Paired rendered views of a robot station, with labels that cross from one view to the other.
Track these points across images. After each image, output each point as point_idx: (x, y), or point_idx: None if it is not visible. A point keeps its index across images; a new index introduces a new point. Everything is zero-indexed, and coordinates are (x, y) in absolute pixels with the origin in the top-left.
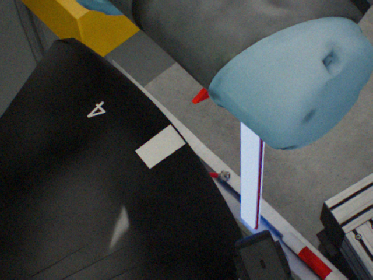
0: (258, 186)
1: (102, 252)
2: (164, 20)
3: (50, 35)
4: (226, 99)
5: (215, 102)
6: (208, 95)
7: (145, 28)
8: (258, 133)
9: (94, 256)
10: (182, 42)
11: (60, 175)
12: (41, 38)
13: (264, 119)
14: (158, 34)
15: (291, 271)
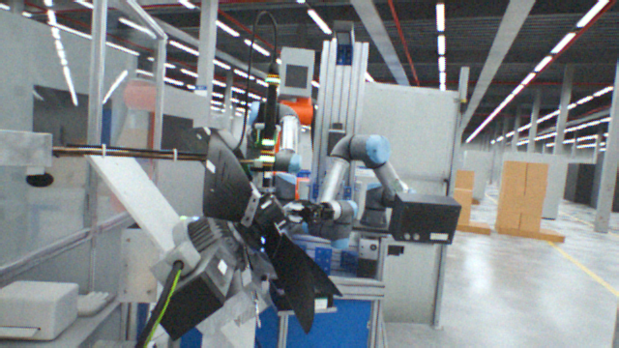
0: (263, 248)
1: None
2: (280, 159)
3: (90, 346)
4: (292, 162)
5: (289, 166)
6: (288, 165)
7: (276, 162)
8: (297, 165)
9: None
10: (283, 159)
11: None
12: (89, 344)
13: (298, 161)
14: (279, 161)
15: (277, 276)
